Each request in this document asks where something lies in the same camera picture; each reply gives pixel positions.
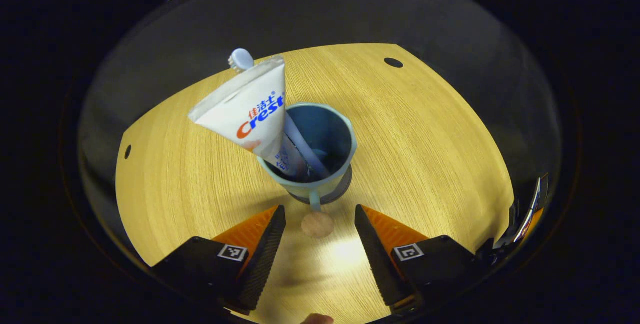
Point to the white toothbrush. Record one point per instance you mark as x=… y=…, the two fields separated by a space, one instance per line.
x=242 y=58

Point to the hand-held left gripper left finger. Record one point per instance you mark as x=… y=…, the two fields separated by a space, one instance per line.
x=262 y=259

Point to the white toothpaste tube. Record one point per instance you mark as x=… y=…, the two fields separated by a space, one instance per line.
x=250 y=109

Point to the black backdrop cloth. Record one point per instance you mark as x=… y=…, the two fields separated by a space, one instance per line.
x=325 y=9

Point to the round dark brown coaster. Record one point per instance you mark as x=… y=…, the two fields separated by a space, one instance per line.
x=342 y=189

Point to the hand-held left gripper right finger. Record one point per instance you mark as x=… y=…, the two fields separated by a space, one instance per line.
x=375 y=259

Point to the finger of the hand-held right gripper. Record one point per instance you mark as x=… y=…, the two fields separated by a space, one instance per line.
x=533 y=220

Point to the wooden desktop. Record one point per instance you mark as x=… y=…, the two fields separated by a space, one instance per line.
x=425 y=139

